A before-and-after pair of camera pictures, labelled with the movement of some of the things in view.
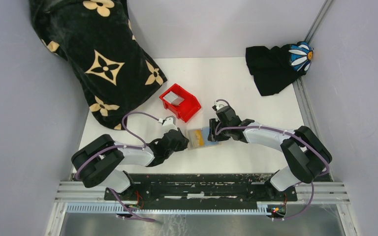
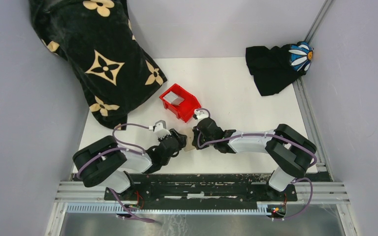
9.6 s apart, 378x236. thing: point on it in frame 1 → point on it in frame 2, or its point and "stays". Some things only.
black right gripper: x=213 y=124 → x=196 y=141
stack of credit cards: x=173 y=99 stays
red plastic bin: x=188 y=108 stays
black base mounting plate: x=202 y=187 stays
